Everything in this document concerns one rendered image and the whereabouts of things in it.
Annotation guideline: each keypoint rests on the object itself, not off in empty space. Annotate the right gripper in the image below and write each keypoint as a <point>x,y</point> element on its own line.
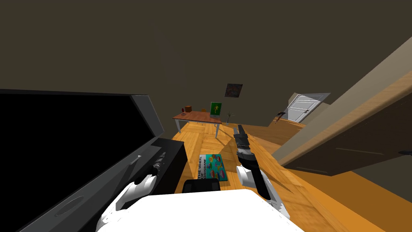
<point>241,140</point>

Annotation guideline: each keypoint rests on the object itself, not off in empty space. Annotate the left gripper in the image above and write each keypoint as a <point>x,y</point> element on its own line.
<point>160,162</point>

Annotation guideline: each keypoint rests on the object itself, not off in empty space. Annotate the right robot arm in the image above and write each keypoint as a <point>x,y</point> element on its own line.
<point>254,174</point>

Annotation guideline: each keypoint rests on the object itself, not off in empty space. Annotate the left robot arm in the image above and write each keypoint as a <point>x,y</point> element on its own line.
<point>136,190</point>

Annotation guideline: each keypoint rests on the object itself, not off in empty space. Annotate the black television stand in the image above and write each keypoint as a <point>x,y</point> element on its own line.
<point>175,158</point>

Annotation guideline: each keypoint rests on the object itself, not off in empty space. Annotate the small potted plant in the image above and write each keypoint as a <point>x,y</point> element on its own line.
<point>229,117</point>

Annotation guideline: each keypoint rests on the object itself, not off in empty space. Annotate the wooden table with white legs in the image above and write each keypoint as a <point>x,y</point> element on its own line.
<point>198,116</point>

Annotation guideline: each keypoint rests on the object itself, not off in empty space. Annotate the teal picture book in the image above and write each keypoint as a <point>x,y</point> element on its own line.
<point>212,167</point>

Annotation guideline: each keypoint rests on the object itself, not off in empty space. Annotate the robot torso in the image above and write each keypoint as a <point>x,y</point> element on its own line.
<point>199,212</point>

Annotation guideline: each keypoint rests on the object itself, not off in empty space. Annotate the white panel door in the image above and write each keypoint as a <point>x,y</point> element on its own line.
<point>302,109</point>

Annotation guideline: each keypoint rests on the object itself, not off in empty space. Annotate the black grey-framed television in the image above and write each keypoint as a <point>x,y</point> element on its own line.
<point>64,145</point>

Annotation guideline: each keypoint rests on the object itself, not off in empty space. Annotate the dark brown door leaf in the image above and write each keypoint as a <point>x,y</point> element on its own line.
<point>363,138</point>

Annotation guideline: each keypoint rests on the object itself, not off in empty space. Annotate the dark wall picture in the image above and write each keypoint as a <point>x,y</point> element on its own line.
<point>233,90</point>

